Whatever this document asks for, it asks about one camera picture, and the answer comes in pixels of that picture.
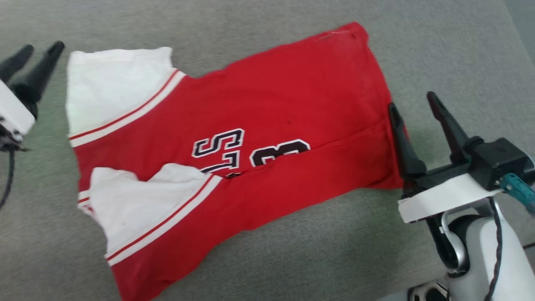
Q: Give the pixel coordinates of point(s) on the red and white jersey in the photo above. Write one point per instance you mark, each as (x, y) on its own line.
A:
(292, 104)

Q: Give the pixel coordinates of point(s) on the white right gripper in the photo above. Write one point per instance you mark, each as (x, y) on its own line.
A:
(443, 196)

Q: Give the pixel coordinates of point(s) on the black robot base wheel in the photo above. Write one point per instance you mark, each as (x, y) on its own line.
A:
(428, 292)

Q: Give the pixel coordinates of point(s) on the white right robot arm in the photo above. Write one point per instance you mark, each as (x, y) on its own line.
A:
(480, 259)

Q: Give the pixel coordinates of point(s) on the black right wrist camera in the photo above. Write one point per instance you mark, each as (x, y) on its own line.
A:
(501, 161)

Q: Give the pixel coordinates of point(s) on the grey fabric sofa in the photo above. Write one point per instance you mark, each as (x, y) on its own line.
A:
(292, 259)

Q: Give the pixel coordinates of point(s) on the teal right camera connector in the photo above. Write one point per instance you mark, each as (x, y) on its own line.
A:
(518, 188)

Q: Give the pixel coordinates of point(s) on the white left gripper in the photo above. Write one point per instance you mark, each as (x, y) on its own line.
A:
(12, 113)

